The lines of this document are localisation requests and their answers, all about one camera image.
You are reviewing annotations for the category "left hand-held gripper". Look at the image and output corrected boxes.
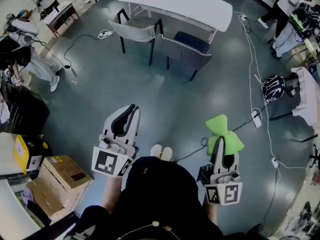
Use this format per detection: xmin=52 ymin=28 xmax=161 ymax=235
xmin=91 ymin=104 xmax=141 ymax=178

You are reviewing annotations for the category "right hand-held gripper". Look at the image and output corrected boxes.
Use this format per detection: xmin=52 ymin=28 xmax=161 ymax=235
xmin=196 ymin=135 xmax=244 ymax=206

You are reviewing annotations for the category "green microfibre cloth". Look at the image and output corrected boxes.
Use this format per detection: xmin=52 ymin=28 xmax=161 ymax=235
xmin=204 ymin=114 xmax=245 ymax=157

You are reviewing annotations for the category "dark blue chair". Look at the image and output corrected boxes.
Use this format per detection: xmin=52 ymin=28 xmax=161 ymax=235
xmin=161 ymin=30 xmax=213 ymax=82

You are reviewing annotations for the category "person's left forearm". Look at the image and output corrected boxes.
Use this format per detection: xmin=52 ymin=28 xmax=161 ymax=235
xmin=100 ymin=175 xmax=126 ymax=215

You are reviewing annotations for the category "person's right forearm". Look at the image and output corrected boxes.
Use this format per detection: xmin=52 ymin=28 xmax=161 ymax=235
xmin=201 ymin=202 xmax=219 ymax=229

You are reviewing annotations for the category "grey chair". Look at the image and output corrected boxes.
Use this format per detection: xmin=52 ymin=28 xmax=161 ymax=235
xmin=108 ymin=8 xmax=165 ymax=66

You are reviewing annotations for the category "person's left white shoe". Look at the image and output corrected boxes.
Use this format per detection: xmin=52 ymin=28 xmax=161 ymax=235
xmin=150 ymin=143 xmax=163 ymax=160

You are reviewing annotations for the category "person's white shoe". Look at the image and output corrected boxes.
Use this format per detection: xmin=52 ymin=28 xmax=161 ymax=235
xmin=150 ymin=143 xmax=163 ymax=160
xmin=159 ymin=146 xmax=174 ymax=162

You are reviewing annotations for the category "person's right white shoe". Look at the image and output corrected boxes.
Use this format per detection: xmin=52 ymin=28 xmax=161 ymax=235
xmin=159 ymin=146 xmax=174 ymax=162

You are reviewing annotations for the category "person's body in black clothes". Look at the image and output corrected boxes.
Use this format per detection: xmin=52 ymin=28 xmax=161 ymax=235
xmin=63 ymin=155 xmax=270 ymax=240

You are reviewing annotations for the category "striped helmet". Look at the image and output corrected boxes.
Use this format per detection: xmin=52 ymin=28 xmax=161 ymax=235
xmin=261 ymin=75 xmax=287 ymax=103

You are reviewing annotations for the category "white cloth-covered table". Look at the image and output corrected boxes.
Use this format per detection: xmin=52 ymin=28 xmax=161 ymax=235
xmin=269 ymin=66 xmax=320 ymax=143

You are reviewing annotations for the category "black suitcase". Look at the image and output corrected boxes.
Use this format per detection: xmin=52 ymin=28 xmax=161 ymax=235
xmin=0 ymin=83 xmax=50 ymax=137

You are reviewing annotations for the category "large plain cardboard box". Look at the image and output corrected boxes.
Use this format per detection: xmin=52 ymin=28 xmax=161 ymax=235
xmin=24 ymin=163 xmax=92 ymax=221

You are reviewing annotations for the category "yellow black case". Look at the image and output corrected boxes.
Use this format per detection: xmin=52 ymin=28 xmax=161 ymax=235
xmin=12 ymin=134 xmax=49 ymax=175

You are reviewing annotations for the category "low wooden table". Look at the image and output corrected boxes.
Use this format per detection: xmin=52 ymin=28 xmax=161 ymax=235
xmin=41 ymin=1 xmax=81 ymax=38

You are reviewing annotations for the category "long black cable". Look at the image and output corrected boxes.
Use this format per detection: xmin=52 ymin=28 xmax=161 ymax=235
xmin=173 ymin=103 xmax=269 ymax=164

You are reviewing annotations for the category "long white cable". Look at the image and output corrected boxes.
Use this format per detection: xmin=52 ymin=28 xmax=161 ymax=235
xmin=232 ymin=10 xmax=308 ymax=171

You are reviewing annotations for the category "black cable with adapter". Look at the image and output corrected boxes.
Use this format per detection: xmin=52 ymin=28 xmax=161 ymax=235
xmin=63 ymin=33 xmax=101 ymax=70

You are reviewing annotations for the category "beige beaded cord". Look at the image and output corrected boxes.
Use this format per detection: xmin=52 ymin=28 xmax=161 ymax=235
xmin=116 ymin=220 xmax=182 ymax=240

